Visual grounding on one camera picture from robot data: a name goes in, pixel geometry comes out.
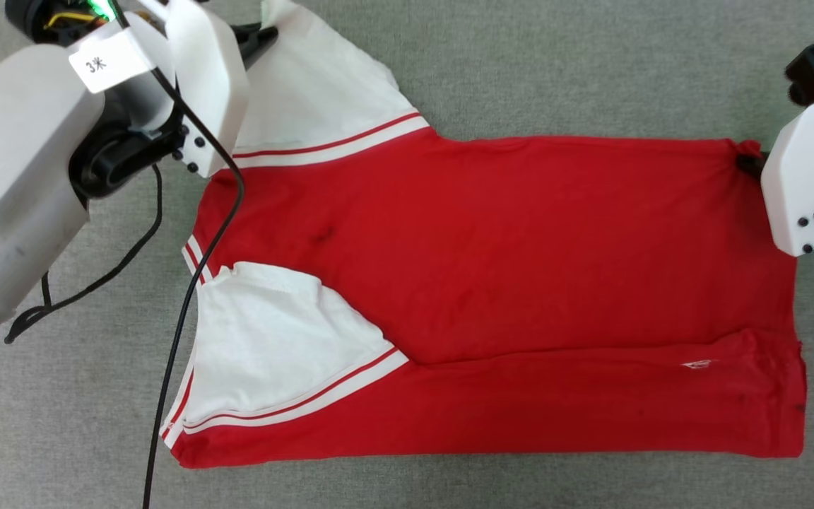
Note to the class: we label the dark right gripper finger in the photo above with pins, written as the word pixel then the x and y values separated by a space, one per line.
pixel 752 165

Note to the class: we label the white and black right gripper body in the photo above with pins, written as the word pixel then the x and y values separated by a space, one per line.
pixel 795 184

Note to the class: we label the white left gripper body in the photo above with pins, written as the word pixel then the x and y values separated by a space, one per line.
pixel 205 78

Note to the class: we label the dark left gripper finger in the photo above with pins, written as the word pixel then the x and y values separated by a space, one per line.
pixel 251 53
pixel 255 33

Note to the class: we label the red and white t-shirt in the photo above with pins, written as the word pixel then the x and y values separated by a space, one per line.
pixel 492 283

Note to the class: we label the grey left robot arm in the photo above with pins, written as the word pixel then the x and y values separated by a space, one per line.
pixel 11 155

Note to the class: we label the white paper label tag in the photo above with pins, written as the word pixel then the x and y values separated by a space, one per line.
pixel 107 62

